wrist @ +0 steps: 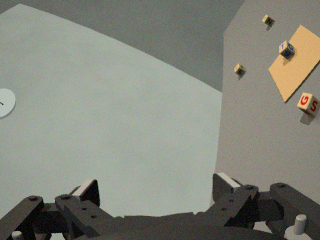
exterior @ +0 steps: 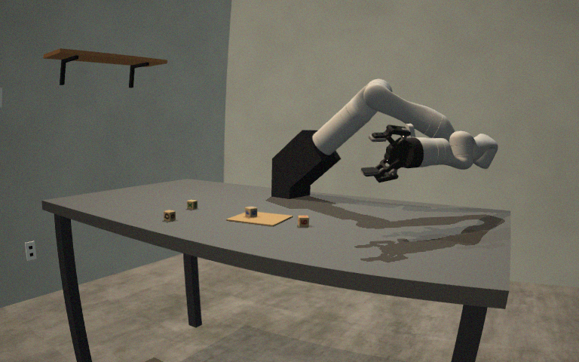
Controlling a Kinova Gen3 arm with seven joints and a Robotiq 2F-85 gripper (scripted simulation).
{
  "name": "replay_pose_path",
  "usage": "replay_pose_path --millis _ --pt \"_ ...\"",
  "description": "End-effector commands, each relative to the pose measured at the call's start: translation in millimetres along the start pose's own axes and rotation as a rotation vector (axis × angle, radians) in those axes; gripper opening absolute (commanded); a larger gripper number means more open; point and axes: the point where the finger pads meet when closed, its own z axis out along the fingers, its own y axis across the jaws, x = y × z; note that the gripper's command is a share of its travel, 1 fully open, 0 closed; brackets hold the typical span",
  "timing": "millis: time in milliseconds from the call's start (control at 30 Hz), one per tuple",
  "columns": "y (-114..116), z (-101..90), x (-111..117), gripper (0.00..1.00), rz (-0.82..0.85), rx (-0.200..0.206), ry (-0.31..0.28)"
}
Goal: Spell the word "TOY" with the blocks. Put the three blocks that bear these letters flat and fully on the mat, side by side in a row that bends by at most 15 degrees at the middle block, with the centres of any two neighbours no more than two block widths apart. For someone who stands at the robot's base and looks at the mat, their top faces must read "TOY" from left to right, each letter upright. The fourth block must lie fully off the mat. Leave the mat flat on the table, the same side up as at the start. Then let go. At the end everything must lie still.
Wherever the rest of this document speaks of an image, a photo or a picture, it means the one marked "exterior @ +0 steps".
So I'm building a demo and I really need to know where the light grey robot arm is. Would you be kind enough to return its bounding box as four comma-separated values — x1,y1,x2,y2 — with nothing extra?
312,79,498,170

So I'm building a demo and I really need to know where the wooden block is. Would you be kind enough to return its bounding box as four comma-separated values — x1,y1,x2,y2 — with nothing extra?
298,216,309,227
164,210,176,221
187,200,198,210
245,207,257,217

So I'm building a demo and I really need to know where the tan flat mat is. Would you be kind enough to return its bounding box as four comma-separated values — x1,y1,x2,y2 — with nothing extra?
226,212,293,226

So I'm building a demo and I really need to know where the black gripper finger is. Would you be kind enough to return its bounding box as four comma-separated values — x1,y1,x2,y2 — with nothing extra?
369,124,411,155
360,159,402,183

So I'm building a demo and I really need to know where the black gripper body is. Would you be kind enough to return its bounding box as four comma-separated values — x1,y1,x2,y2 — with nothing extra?
384,137,424,170

